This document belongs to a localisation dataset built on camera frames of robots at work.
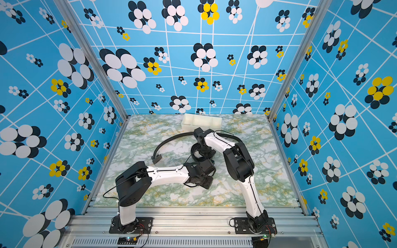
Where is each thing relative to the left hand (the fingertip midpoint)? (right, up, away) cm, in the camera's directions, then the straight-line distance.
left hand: (212, 182), depth 86 cm
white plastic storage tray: (-16, +36, +31) cm, 50 cm away
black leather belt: (-11, +18, +13) cm, 25 cm away
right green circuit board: (+21, -22, -15) cm, 35 cm away
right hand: (-4, +13, +13) cm, 19 cm away
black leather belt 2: (-35, +11, +9) cm, 38 cm away
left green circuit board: (-41, -23, -14) cm, 49 cm away
